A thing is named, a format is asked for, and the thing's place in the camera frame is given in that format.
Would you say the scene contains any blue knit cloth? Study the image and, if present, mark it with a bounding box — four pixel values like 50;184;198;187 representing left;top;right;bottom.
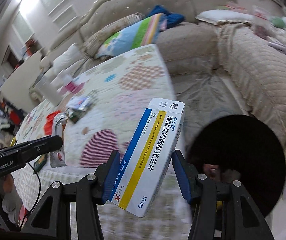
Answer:
146;5;185;29

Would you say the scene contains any beige quilted sofa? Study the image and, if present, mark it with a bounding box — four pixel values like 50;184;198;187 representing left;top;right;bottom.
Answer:
156;22;286;158

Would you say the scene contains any grey thermos bottle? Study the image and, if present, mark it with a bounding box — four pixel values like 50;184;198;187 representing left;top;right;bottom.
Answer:
33;74;63;106

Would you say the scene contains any clear candy jar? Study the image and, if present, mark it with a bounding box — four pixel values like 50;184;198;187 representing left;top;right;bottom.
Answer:
253;6;270;40

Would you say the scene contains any white pink pill bottle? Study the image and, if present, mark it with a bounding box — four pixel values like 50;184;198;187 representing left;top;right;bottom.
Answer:
57;70;77;92

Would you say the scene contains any striped colourful pillow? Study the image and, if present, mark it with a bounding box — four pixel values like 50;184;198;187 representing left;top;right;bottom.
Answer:
95;14;167;58

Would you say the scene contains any patchwork quilted blanket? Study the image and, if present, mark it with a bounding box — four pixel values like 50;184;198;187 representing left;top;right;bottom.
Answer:
13;44;191;239

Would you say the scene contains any white ruffled cushion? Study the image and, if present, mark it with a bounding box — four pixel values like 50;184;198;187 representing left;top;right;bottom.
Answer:
195;9;253;25

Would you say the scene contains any white fluffy pillow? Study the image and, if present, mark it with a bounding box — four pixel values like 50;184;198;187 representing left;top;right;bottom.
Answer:
52;43;84;75

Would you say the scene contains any small green box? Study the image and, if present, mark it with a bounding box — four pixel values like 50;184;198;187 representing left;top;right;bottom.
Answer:
67;109;86;124

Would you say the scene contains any green white plush toy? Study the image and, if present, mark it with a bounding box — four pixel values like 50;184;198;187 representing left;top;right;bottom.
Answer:
269;16;286;29

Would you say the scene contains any black trash bin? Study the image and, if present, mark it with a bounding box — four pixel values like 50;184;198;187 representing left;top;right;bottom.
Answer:
186;115;286;216

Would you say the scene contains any gloved left hand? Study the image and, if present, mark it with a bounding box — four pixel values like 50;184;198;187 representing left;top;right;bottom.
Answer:
0;174;22;229

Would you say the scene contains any red mesh scrubber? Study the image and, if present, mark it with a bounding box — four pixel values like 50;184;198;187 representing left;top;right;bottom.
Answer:
44;111;61;135

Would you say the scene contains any orange snack wrapper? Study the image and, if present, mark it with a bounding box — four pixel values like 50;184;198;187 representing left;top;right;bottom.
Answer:
50;113;68;168

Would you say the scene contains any purple white medicine box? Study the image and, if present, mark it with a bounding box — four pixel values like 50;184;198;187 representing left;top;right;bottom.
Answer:
66;96;92;112

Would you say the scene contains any blue yellow medicine box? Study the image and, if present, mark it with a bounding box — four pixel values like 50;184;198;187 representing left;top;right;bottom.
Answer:
108;98;185;218

